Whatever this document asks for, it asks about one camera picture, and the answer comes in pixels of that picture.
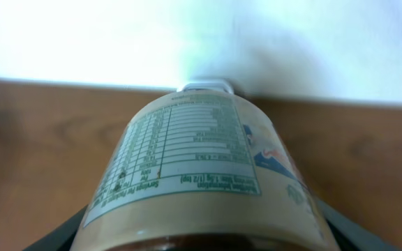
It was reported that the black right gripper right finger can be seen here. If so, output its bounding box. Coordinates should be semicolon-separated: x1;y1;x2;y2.
317;199;400;251

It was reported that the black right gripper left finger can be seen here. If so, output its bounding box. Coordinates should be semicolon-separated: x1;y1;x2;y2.
23;206;87;251

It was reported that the white barcode scanner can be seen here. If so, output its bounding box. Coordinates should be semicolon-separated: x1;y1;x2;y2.
177;79;235;94

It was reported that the green lidded jar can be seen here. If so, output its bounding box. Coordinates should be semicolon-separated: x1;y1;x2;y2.
71;90;338;250

